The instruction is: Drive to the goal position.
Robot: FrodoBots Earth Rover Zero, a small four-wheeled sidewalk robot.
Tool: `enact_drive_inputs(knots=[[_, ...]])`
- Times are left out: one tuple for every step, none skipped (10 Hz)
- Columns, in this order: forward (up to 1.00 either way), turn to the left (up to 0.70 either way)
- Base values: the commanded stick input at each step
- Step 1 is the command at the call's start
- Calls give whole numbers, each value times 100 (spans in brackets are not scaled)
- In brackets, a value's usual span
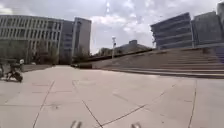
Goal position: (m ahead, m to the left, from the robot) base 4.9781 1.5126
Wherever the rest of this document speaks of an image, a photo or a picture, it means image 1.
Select low dark kerb wall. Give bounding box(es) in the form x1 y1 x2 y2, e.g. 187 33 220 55
19 63 55 73

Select tall pole with lamp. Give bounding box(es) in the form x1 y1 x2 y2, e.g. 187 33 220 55
111 35 118 60

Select wide grey stone steps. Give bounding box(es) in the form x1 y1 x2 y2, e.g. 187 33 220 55
89 45 224 80

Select low dark building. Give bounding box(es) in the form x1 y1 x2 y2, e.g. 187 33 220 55
96 39 155 57

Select large pale many-windowed building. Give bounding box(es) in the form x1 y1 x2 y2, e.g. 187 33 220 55
0 14 93 66

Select grey stone slab plaza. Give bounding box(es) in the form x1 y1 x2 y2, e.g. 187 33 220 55
0 64 224 128

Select robot's own part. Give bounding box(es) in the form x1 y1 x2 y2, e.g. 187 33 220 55
130 122 142 128
70 120 83 128

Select parked scooter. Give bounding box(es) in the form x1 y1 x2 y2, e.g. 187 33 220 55
3 58 25 83

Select grey multi-storey block building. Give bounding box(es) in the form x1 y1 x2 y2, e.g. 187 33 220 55
149 1 224 51

